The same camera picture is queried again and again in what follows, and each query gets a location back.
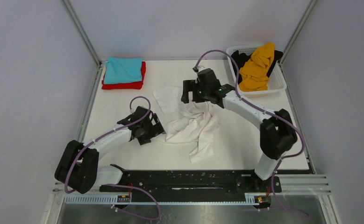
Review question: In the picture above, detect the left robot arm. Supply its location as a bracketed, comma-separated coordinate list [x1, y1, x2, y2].
[54, 106, 165, 194]

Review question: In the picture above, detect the folded cyan t shirt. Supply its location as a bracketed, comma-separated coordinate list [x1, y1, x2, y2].
[104, 57, 143, 84]

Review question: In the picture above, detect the white t shirt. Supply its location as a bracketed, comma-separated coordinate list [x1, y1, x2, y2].
[152, 86, 220, 163]

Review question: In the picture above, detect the white plastic basket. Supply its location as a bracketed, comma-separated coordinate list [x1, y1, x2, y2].
[226, 42, 287, 98]

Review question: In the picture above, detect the folded red t shirt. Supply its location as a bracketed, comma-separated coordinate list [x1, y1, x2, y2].
[101, 61, 146, 90]

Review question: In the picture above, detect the left metal frame post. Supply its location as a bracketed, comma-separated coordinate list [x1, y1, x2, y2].
[61, 0, 103, 66]

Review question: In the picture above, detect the yellow t shirt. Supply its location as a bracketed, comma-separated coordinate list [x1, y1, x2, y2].
[239, 42, 275, 92]

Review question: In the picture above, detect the white slotted cable duct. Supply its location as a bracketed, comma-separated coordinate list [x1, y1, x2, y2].
[64, 193, 261, 206]

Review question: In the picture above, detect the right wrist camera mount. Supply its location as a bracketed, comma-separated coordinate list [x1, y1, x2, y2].
[193, 65, 206, 73]

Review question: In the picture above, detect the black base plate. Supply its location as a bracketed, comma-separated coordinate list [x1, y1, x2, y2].
[99, 168, 282, 203]

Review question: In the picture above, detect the black t shirt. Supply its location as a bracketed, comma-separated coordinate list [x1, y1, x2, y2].
[231, 50, 284, 78]

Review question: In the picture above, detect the metal frame post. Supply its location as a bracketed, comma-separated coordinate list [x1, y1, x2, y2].
[279, 0, 318, 65]
[61, 0, 103, 66]

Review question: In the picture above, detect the right metal frame post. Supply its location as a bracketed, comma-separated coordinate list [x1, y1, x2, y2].
[279, 0, 318, 65]

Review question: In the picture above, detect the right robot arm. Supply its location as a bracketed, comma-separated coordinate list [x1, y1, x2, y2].
[181, 69, 298, 192]

